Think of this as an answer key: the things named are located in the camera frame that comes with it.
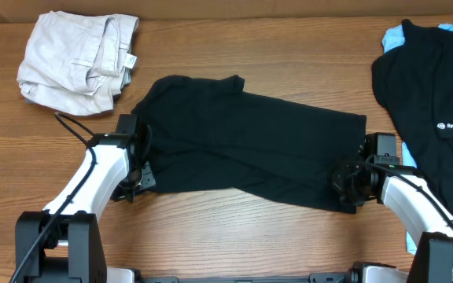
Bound black t-shirt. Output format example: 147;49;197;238
133;75;366;214

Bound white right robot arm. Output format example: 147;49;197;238
329;161;453;283

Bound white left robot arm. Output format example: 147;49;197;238
11;132;154;283

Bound black garment with logo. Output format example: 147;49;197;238
372;20;453;214

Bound beige folded trousers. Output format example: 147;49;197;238
17;11;139;116

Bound light blue garment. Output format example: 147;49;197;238
381;24;453;255

